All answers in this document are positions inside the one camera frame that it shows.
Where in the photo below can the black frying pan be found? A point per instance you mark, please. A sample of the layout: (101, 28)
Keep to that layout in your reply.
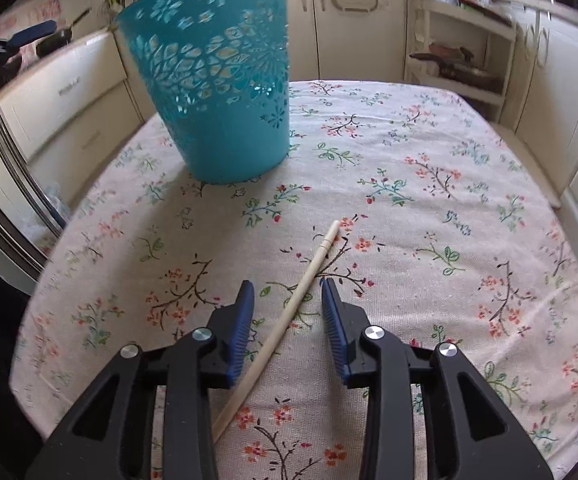
(58, 39)

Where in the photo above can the turquoise perforated plastic basket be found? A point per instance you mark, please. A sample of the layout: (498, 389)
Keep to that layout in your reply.
(217, 72)

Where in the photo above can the white tiered storage rack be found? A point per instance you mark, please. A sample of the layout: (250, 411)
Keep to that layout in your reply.
(464, 46)

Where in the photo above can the wooden chopstick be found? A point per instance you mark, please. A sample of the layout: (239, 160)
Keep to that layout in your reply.
(270, 345)

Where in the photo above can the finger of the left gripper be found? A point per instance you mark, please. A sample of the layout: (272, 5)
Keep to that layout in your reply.
(31, 34)

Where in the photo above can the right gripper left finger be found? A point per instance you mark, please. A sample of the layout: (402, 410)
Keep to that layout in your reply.
(230, 326)

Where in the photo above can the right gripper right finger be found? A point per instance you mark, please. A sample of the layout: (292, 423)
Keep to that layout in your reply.
(344, 325)

